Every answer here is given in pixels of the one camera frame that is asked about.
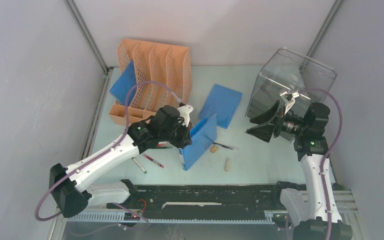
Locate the clear plastic drawer cabinet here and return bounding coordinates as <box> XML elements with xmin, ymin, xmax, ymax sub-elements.
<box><xmin>246</xmin><ymin>47</ymin><xmax>338</xmax><ymax>118</ymax></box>

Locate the blue folder front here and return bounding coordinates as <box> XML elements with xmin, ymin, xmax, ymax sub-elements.
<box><xmin>109</xmin><ymin>61</ymin><xmax>137</xmax><ymax>106</ymax></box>

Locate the red marker in cluster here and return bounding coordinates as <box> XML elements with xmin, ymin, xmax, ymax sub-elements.
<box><xmin>156</xmin><ymin>142</ymin><xmax>172</xmax><ymax>149</ymax></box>

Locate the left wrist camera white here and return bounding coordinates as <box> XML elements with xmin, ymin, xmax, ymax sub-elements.
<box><xmin>177</xmin><ymin>104</ymin><xmax>195</xmax><ymax>127</ymax></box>

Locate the clear purple pen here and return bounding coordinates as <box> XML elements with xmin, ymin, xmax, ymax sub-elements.
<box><xmin>213</xmin><ymin>142</ymin><xmax>239</xmax><ymax>152</ymax></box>

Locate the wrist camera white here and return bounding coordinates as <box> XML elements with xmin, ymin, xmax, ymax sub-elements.
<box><xmin>177</xmin><ymin>104</ymin><xmax>195</xmax><ymax>127</ymax></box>
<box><xmin>279</xmin><ymin>89</ymin><xmax>300</xmax><ymax>114</ymax></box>

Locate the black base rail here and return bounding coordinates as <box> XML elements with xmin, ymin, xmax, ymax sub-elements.
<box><xmin>122</xmin><ymin>181</ymin><xmax>307</xmax><ymax>222</ymax></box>

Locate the red pen lower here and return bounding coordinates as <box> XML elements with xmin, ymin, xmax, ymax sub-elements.
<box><xmin>143</xmin><ymin>154</ymin><xmax>165</xmax><ymax>168</ymax></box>

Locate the orange plastic file organizer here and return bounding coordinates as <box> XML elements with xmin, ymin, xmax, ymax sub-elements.
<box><xmin>109</xmin><ymin>38</ymin><xmax>192</xmax><ymax>125</ymax></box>

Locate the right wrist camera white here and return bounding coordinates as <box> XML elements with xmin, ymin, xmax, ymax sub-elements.
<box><xmin>279</xmin><ymin>89</ymin><xmax>300</xmax><ymax>114</ymax></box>

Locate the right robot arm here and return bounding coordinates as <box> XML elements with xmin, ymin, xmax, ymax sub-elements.
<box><xmin>246</xmin><ymin>101</ymin><xmax>353</xmax><ymax>240</ymax></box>

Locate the tan eraser stick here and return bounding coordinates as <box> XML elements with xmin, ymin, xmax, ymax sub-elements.
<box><xmin>224</xmin><ymin>158</ymin><xmax>231</xmax><ymax>172</ymax></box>

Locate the green cap marker lower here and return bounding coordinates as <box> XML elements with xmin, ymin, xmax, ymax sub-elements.
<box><xmin>132</xmin><ymin>157</ymin><xmax>148</xmax><ymax>174</ymax></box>

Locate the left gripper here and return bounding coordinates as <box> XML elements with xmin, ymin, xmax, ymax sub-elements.
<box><xmin>159</xmin><ymin>118</ymin><xmax>192</xmax><ymax>149</ymax></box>

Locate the blue folder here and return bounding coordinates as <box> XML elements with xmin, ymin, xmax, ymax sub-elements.
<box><xmin>178</xmin><ymin>114</ymin><xmax>217</xmax><ymax>171</ymax></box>
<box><xmin>198</xmin><ymin>84</ymin><xmax>243</xmax><ymax>129</ymax></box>
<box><xmin>109</xmin><ymin>61</ymin><xmax>137</xmax><ymax>106</ymax></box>

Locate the small cork block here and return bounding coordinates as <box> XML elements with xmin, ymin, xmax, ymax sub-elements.
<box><xmin>210</xmin><ymin>145</ymin><xmax>218</xmax><ymax>153</ymax></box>

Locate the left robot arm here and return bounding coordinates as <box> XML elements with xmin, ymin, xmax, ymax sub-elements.
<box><xmin>49</xmin><ymin>104</ymin><xmax>194</xmax><ymax>218</ymax></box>

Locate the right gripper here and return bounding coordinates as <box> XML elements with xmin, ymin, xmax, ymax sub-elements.
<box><xmin>246</xmin><ymin>100</ymin><xmax>308</xmax><ymax>143</ymax></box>

